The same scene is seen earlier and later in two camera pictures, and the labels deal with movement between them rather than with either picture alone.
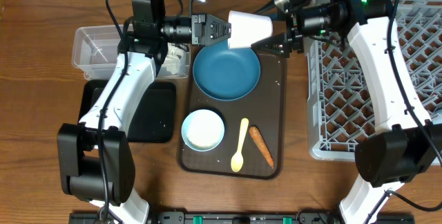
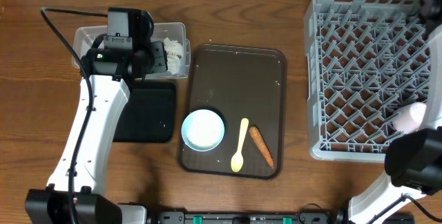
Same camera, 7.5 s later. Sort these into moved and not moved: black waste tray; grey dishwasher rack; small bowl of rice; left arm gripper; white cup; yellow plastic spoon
Moved: left arm gripper; white cup
Not moved: small bowl of rice; yellow plastic spoon; grey dishwasher rack; black waste tray
